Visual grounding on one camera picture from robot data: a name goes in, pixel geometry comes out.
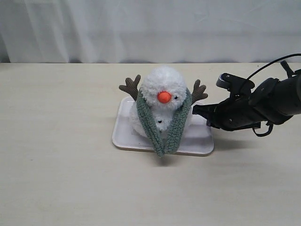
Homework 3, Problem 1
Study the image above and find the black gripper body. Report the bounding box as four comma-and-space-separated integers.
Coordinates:
206, 96, 266, 131

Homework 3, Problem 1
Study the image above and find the white rectangular tray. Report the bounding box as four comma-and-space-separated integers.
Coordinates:
111, 97, 214, 156

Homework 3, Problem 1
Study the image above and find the white plush snowman toy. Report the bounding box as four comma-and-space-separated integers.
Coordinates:
119, 65, 208, 137

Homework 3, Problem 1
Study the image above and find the green knitted scarf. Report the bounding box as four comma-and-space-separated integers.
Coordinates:
135, 89, 192, 157

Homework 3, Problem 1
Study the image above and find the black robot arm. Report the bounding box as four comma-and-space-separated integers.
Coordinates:
192, 70, 301, 131

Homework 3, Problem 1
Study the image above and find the white backdrop curtain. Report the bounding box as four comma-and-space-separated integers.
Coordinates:
0, 0, 301, 63

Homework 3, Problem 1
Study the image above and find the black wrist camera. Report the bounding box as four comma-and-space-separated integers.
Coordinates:
216, 73, 255, 96

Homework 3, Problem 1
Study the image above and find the black cable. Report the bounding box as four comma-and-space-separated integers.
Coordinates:
244, 53, 301, 137

